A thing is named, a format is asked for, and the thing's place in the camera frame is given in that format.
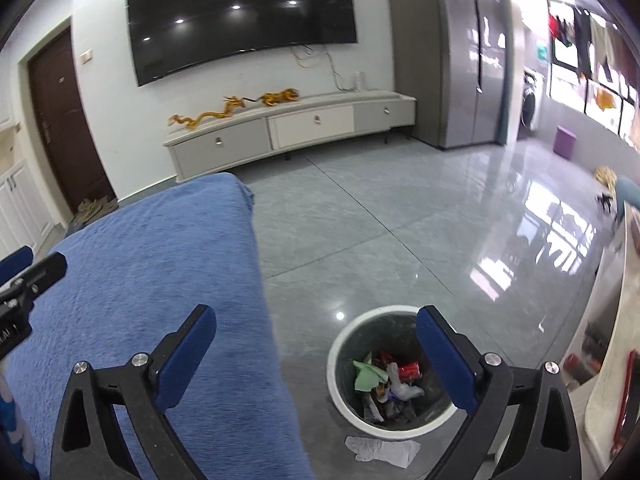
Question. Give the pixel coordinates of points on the yellow fluffy item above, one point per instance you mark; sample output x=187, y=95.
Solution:
x=605, y=176

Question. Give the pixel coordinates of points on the beige door mat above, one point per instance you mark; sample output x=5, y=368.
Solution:
x=95, y=210

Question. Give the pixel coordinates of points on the red tool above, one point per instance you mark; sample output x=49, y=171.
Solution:
x=625, y=400

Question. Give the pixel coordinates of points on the green paper sheet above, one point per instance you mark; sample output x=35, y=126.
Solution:
x=367, y=377

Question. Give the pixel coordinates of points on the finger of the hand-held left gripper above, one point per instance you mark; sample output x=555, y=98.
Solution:
x=47, y=272
x=17, y=260

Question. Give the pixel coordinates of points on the row of hanging clothes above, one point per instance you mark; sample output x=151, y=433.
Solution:
x=582, y=35

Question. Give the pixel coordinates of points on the white power adapter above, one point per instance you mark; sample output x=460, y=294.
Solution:
x=358, y=80

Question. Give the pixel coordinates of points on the purple stool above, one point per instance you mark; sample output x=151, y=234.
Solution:
x=565, y=141

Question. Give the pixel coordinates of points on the blue shaggy rug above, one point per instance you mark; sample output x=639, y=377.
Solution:
x=150, y=260

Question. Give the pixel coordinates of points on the light blue cloth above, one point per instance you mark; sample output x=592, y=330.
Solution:
x=626, y=195

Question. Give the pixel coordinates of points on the white rimmed trash bin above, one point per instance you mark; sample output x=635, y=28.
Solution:
x=350, y=355

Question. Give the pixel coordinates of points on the crumpled white tissue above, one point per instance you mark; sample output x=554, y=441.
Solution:
x=380, y=450

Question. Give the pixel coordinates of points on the grey television cabinet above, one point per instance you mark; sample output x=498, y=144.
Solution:
x=225, y=145

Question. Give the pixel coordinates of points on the brown door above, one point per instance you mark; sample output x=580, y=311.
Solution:
x=65, y=125

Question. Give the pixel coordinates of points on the black wall television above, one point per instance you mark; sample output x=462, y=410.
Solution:
x=240, y=15

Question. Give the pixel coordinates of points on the white table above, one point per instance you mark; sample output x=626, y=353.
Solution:
x=607, y=310

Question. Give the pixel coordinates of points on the white wall switch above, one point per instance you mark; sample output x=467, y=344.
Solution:
x=87, y=56

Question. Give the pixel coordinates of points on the grey refrigerator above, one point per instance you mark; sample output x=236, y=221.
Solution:
x=450, y=60

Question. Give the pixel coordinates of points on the golden dragon ornament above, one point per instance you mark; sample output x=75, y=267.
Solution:
x=205, y=116

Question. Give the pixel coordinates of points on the golden tiger ornament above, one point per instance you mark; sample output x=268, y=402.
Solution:
x=280, y=96

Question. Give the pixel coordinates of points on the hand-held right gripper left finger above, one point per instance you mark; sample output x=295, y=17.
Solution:
x=182, y=360

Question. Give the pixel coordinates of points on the white washing machine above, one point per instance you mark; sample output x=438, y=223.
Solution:
x=531, y=102

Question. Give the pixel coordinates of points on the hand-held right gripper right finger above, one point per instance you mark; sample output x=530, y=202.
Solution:
x=447, y=360

